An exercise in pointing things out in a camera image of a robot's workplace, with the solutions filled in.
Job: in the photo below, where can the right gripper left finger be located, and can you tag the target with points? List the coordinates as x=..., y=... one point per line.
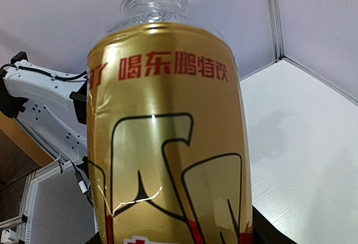
x=95, y=239

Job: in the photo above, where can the gold label drink bottle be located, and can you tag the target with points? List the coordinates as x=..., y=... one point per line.
x=167, y=144

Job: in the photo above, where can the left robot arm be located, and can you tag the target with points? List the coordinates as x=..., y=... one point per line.
x=50, y=106

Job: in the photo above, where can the left aluminium wall post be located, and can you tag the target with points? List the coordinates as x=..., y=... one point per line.
x=276, y=29

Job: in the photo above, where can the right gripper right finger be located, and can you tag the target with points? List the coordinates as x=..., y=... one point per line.
x=264, y=232

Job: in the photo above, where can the aluminium front rail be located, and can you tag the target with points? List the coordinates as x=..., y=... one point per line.
x=14, y=199

